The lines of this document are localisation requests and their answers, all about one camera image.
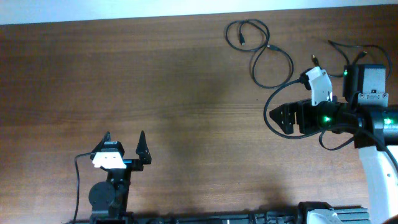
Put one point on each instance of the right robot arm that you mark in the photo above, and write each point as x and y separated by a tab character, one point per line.
365	114

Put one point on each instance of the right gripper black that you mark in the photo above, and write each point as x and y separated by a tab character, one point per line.
303	108

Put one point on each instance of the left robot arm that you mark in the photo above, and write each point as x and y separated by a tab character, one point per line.
109	198

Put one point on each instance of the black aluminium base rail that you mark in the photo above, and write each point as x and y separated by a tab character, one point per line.
304	213

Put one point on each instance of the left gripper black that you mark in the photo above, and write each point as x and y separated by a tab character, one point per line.
136	164

